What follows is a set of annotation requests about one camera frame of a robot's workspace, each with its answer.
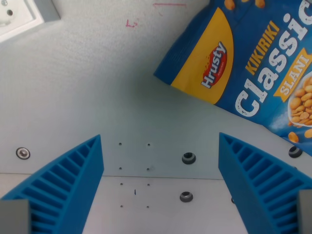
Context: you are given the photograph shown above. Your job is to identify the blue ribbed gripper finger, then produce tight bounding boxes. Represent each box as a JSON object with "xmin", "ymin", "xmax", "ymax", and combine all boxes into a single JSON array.
[
  {"xmin": 218, "ymin": 132, "xmax": 312, "ymax": 234},
  {"xmin": 0, "ymin": 134, "xmax": 105, "ymax": 234}
]

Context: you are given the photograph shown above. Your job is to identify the silver countersunk table screw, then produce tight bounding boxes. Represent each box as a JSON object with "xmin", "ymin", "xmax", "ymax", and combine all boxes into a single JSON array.
[{"xmin": 16, "ymin": 147, "xmax": 31, "ymax": 160}]

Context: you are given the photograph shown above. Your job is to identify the blue Hrusty peanut bag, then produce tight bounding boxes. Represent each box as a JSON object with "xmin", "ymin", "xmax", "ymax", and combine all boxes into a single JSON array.
[{"xmin": 153, "ymin": 0, "xmax": 312, "ymax": 151}]

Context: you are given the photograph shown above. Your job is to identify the white wall socket box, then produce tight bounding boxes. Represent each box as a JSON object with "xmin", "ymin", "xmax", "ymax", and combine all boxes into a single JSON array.
[{"xmin": 0, "ymin": 0, "xmax": 61, "ymax": 44}]

